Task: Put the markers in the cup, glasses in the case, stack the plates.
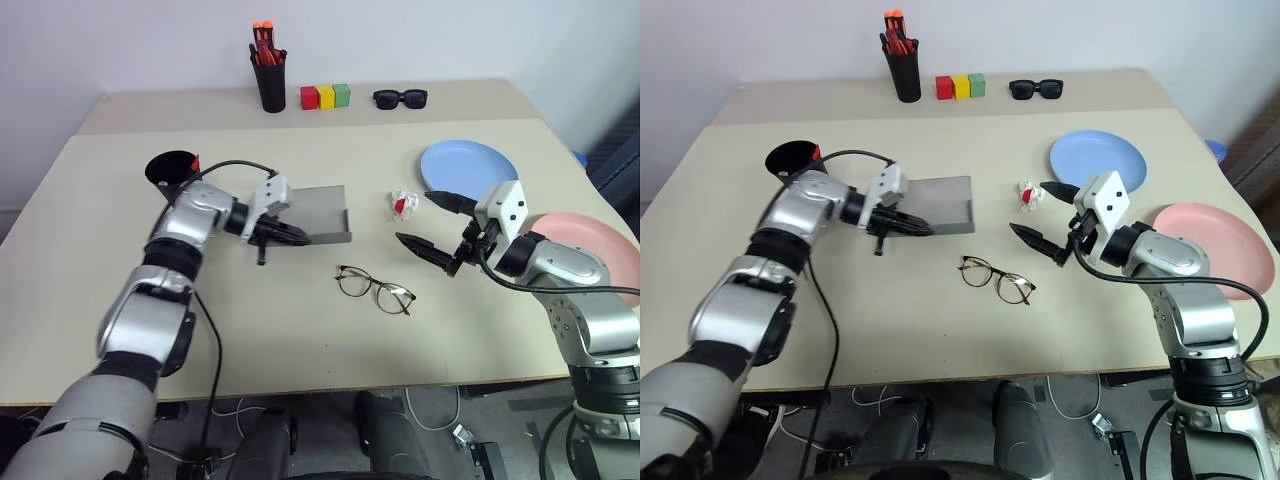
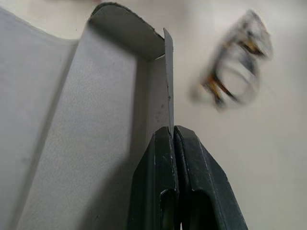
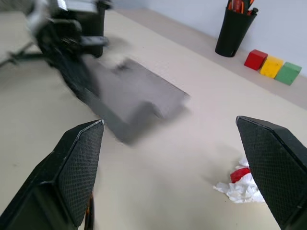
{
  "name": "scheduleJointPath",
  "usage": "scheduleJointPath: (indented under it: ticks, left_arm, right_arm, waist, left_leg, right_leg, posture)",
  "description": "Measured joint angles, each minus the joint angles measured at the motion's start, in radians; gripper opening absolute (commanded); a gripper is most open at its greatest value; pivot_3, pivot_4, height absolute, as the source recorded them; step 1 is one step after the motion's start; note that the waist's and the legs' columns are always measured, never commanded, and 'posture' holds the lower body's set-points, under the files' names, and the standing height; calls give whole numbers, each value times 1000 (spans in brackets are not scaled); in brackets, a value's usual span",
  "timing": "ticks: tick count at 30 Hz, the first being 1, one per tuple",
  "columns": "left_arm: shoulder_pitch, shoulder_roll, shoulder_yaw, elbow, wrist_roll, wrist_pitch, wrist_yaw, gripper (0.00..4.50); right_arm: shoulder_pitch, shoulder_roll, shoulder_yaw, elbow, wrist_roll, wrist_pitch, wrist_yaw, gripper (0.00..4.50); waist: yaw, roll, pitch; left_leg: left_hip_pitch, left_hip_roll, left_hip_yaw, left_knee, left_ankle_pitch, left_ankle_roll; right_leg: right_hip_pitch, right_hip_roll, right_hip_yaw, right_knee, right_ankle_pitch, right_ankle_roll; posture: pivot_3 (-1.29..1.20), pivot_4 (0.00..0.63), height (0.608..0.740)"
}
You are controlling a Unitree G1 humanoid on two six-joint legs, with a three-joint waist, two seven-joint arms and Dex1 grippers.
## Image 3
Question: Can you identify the white crumpled tissue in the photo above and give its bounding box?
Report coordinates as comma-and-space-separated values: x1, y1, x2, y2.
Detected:
213, 157, 266, 204

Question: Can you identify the green wooden block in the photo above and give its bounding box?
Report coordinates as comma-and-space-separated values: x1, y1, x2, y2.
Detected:
274, 61, 303, 86

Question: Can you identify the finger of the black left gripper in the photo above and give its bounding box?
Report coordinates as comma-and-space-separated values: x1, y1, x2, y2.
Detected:
56, 51, 101, 103
80, 35, 109, 48

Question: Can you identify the grey folded cloth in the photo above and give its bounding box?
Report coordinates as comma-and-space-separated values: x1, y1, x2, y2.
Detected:
81, 57, 191, 146

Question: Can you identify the orange marker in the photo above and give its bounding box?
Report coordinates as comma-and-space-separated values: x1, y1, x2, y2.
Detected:
239, 0, 255, 14

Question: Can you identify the yellow wooden block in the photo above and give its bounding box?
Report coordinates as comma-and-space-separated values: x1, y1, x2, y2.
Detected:
260, 55, 284, 79

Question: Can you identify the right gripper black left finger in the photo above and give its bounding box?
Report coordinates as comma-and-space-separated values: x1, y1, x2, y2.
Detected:
0, 119, 105, 230

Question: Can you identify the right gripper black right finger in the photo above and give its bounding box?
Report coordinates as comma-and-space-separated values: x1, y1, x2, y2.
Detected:
236, 115, 307, 230

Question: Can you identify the red wooden block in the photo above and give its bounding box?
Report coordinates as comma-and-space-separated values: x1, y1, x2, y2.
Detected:
244, 49, 269, 71

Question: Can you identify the black pen holder cup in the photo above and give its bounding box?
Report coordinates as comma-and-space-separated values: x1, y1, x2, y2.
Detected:
214, 6, 258, 58

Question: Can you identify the red marker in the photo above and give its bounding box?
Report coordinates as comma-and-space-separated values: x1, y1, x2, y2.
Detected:
227, 0, 241, 12

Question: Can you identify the red wrapper scrap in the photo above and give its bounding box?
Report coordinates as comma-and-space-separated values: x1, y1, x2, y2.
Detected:
230, 167, 251, 184

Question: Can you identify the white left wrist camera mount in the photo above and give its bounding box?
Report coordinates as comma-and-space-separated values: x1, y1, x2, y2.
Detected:
56, 0, 99, 13

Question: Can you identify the black cable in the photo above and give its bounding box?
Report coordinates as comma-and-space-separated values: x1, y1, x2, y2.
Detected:
0, 42, 45, 68

